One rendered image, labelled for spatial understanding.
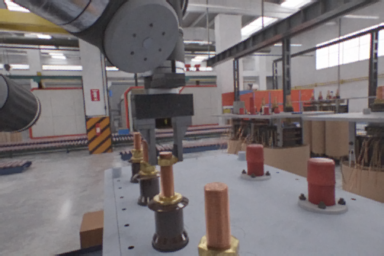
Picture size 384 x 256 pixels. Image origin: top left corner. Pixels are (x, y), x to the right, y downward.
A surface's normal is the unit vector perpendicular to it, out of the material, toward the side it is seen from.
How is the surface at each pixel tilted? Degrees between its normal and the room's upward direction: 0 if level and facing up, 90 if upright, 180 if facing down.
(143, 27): 133
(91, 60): 90
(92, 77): 90
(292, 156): 90
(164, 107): 90
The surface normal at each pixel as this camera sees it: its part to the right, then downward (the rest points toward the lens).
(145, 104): 0.40, 0.05
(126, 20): 0.52, 0.67
